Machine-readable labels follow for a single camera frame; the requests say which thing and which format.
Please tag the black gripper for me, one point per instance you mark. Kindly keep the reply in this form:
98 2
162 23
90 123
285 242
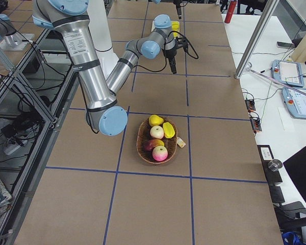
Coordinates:
170 53
178 9

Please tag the brown wicker basket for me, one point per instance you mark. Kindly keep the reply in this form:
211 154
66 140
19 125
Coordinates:
144 135

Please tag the paper basket tag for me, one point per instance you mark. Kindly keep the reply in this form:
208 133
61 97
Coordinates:
180 142

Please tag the white bear tray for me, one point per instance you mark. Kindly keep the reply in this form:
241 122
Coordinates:
175 33

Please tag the red bottle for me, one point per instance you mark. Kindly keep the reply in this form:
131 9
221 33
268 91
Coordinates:
230 11

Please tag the yellow pear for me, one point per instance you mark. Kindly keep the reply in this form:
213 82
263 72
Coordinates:
155 120

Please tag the yellow star fruit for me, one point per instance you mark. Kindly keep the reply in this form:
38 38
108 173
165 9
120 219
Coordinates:
169 130

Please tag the pink white apple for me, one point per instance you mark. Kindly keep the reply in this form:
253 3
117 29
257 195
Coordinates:
160 153
157 132

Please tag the red yellow apple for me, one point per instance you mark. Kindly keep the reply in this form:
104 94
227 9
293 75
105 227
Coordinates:
151 144

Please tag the far blue teach pendant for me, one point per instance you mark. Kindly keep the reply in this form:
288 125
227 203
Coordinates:
289 73

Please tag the blue teach pendant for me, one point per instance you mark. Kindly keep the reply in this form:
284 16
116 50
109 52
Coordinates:
289 73
295 102

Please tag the near blue teach pendant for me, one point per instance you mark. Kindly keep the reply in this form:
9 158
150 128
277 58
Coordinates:
295 102

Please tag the steel cup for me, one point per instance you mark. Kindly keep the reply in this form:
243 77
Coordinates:
274 165

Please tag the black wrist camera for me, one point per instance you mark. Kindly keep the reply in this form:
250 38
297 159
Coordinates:
182 43

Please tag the white camera pillar with base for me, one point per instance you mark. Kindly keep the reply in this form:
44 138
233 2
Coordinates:
100 34

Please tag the aluminium frame post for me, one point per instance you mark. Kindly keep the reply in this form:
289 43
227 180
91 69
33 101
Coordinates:
257 33

